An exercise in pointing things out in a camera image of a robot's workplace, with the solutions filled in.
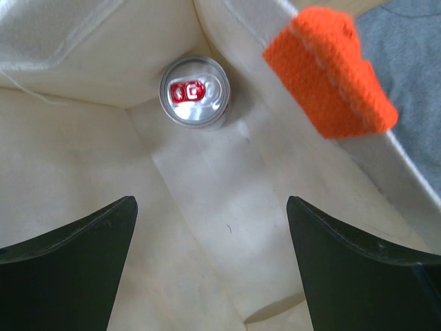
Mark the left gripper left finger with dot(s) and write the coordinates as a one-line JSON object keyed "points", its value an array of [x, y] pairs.
{"points": [[67, 278]]}

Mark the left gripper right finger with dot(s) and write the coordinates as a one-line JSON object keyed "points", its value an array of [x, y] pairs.
{"points": [[354, 280]]}

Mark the right grey shorts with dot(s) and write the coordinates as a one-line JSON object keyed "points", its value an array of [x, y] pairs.
{"points": [[401, 39]]}

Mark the red soda can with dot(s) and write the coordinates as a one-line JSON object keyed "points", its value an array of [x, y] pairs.
{"points": [[195, 92]]}

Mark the beige canvas tote bag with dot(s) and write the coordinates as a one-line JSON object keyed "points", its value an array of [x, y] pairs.
{"points": [[81, 126]]}

